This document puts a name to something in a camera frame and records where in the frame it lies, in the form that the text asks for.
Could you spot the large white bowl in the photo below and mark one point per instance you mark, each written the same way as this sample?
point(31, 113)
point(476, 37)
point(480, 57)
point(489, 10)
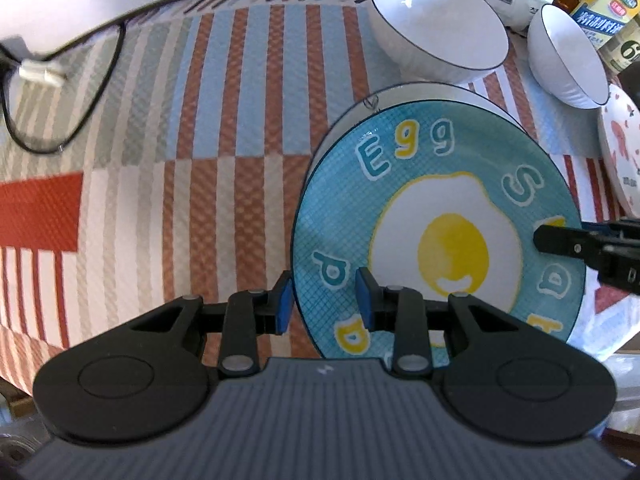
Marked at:
point(430, 10)

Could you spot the bottle with yellow label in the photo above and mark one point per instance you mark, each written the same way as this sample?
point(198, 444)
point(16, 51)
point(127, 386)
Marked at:
point(615, 5)

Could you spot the small white bowl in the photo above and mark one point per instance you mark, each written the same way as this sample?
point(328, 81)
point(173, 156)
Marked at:
point(560, 45)

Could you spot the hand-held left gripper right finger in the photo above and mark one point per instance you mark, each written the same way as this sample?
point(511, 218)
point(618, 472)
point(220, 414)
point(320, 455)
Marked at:
point(364, 300)

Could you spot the white plate with dark rim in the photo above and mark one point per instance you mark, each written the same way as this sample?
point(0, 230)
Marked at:
point(425, 92)

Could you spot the striped tablecloth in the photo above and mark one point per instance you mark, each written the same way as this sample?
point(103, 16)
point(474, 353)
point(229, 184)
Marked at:
point(210, 160)

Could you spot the blue egg print plate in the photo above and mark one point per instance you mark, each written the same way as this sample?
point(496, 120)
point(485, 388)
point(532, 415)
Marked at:
point(450, 185)

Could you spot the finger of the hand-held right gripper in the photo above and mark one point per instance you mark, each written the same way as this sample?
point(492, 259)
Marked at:
point(560, 241)

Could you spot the pink printed plate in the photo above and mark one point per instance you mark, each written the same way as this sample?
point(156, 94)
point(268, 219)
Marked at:
point(622, 155)

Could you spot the white plastic bag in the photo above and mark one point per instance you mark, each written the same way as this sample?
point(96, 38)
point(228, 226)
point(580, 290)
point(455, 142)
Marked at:
point(607, 320)

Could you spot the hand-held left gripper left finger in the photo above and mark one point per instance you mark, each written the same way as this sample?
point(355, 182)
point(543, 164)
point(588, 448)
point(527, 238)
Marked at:
point(284, 307)

